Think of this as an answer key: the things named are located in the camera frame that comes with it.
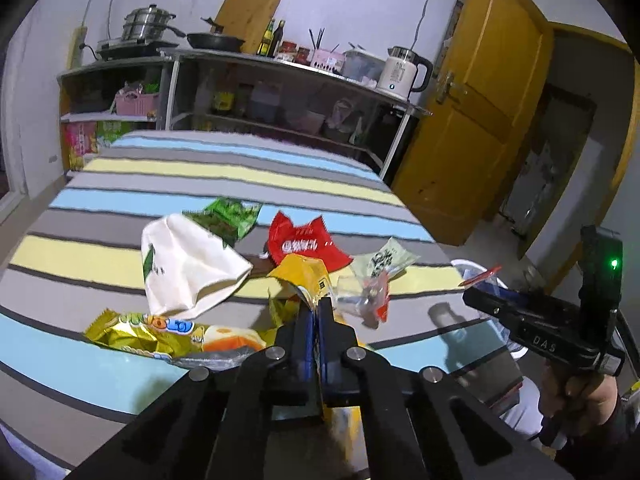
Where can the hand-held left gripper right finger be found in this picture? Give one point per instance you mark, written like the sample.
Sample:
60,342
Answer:
326,345

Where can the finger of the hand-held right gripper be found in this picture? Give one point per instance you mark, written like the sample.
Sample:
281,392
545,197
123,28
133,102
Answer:
482,302
492,289

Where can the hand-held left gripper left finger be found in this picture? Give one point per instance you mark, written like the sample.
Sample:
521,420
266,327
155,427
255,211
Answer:
305,345

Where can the red wrapper strip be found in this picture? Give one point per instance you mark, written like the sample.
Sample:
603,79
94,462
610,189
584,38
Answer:
484,275

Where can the yellow snack wrapper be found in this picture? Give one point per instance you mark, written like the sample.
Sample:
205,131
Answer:
305,272

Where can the white round bin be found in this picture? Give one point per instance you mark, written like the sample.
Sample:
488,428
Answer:
522,415

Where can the green snack wrapper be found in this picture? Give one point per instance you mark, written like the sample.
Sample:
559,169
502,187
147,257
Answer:
230,215

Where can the person's right forearm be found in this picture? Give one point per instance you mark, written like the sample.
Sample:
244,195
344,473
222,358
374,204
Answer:
607,445

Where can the person's right hand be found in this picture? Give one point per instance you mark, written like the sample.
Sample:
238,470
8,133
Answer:
582,397

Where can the clear plastic wrapper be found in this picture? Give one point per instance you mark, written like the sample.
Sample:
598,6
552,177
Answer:
360,300

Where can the orange white food packet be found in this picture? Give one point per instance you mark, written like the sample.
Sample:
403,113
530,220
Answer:
230,338

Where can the pale green wrapper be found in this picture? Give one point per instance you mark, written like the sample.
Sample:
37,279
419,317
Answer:
385,260

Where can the red snack wrapper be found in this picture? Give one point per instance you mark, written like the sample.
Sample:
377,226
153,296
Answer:
300,240

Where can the white paper bag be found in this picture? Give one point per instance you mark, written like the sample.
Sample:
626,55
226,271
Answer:
185,260

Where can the gold snack packet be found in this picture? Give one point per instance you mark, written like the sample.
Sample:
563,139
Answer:
140,335

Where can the yellow wooden door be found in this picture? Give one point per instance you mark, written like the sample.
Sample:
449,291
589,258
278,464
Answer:
480,110

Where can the crumpled plastic bags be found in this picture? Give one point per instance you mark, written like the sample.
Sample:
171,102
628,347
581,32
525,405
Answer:
345,117

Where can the striped tablecloth table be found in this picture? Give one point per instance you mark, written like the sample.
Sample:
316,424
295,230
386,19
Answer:
150,170

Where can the white electric kettle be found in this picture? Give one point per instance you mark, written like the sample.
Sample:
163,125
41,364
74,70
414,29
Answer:
397,72

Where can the grey plastic jug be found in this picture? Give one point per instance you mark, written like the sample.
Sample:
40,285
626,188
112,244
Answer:
265,101

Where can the clear plastic container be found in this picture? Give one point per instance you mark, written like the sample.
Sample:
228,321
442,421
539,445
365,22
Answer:
362,62

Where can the large metal kitchen rack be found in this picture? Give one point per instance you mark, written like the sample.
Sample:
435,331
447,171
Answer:
300,67

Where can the pink utensil holder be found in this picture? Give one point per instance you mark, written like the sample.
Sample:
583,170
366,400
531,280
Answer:
327,60

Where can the red sauce jar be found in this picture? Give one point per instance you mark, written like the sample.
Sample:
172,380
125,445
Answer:
286,52

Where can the pink plastic basket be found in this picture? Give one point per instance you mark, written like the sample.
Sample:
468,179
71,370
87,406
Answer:
137,102

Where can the colourful snack carton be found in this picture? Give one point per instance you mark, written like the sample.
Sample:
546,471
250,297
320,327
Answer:
82,142

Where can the dark sauce bottle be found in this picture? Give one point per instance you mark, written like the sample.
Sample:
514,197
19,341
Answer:
279,40

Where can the yellow oil bottle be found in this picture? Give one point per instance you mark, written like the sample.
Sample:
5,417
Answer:
265,40

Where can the black frying pan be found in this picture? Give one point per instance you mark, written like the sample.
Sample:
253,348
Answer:
215,41

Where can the wooden cutting board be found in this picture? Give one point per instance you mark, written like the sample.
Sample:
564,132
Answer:
252,12

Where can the small metal kitchen rack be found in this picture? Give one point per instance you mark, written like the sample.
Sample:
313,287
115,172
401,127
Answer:
115,66

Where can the black induction cooker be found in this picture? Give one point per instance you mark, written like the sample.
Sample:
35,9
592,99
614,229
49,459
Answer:
135,49

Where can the steel steamer pot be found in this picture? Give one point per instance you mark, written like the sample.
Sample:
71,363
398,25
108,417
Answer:
145,22

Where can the yellow power strip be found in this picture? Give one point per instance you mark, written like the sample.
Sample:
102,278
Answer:
80,45

